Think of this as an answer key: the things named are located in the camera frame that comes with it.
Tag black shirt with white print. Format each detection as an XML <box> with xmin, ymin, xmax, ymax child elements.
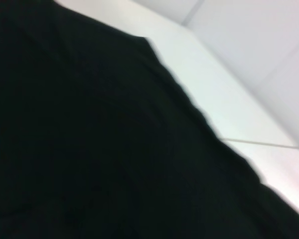
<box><xmin>0</xmin><ymin>0</ymin><xmax>299</xmax><ymax>239</ymax></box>

